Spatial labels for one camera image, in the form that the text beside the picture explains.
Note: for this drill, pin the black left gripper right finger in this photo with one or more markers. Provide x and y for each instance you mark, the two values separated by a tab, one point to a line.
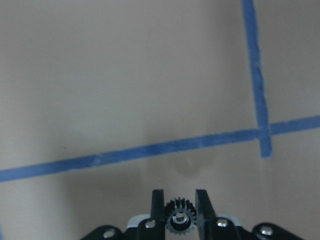
205	214

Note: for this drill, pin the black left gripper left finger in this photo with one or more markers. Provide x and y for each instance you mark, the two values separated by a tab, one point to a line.
158	215

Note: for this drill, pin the small black bearing gear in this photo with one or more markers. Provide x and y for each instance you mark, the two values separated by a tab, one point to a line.
180	216

